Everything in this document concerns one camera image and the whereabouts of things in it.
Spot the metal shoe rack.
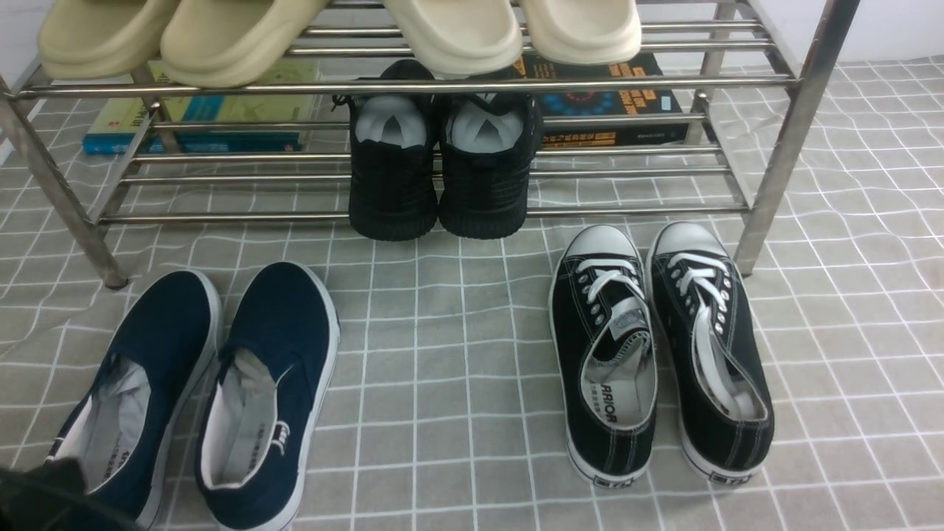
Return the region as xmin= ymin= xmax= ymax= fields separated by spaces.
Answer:
xmin=2 ymin=1 xmax=859 ymax=289

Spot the green blue book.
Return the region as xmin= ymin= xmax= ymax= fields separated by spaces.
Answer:
xmin=82 ymin=58 xmax=321 ymax=155

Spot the black knit sneaker right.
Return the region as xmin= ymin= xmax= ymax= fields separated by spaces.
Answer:
xmin=437 ymin=91 xmax=543 ymax=240

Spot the navy slip-on shoe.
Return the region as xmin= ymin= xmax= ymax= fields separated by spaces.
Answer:
xmin=193 ymin=261 xmax=340 ymax=530
xmin=46 ymin=270 xmax=222 ymax=529

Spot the cream slipper far right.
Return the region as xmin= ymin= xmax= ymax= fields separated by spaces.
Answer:
xmin=518 ymin=1 xmax=642 ymax=65

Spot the grey checked floor cloth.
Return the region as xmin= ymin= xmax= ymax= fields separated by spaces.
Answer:
xmin=2 ymin=58 xmax=942 ymax=530

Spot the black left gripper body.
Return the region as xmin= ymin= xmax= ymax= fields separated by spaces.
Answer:
xmin=1 ymin=458 xmax=141 ymax=530

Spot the black knit sneaker left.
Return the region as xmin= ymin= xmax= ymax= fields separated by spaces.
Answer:
xmin=333 ymin=93 xmax=440 ymax=242

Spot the black knit sneaker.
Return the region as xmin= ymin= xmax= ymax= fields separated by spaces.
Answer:
xmin=437 ymin=91 xmax=543 ymax=240
xmin=333 ymin=93 xmax=440 ymax=242

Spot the black lace-up sneaker left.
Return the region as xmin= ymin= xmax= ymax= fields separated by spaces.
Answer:
xmin=547 ymin=225 xmax=659 ymax=490

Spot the black orange book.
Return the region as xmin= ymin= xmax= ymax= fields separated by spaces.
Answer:
xmin=515 ymin=53 xmax=689 ymax=148

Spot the cream slipper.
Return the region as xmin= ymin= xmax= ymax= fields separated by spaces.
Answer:
xmin=518 ymin=1 xmax=642 ymax=65
xmin=382 ymin=1 xmax=524 ymax=78

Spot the beige slipper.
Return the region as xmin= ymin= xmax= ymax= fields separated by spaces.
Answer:
xmin=37 ymin=1 xmax=179 ymax=80
xmin=161 ymin=1 xmax=328 ymax=89

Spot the beige slipper far left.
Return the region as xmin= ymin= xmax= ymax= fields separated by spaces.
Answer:
xmin=37 ymin=1 xmax=179 ymax=80

